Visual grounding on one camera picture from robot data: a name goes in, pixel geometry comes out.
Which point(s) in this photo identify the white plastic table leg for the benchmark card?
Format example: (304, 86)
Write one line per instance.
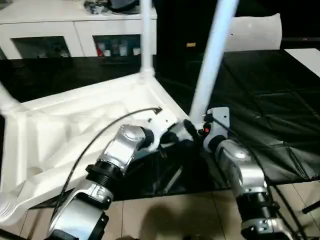
(212, 55)
(7, 102)
(146, 35)

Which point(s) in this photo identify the white plastic table top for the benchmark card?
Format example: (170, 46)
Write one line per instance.
(65, 130)

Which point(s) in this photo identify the black work mat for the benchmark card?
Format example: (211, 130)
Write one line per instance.
(260, 125)

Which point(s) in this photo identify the small yellow label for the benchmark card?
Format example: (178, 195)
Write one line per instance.
(191, 45)

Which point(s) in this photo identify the small white jar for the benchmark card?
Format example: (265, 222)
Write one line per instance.
(136, 51)

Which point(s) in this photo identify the black cabinet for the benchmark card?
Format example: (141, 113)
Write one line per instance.
(185, 22)

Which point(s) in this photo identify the red bottle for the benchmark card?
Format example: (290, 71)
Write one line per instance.
(100, 50)

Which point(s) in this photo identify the white plastic bag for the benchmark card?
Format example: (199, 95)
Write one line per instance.
(252, 32)

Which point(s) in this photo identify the white side table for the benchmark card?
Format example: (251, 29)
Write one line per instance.
(305, 60)

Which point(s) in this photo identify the black work table foot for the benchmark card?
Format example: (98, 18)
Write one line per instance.
(311, 206)

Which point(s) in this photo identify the black rice cooker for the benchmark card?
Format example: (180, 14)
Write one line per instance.
(125, 5)

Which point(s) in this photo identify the dark tangled clutter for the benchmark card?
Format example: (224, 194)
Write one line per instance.
(96, 6)

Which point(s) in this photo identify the white cabinet with glass doors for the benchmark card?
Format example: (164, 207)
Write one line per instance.
(55, 30)

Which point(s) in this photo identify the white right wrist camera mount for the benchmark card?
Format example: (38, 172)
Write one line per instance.
(219, 117)

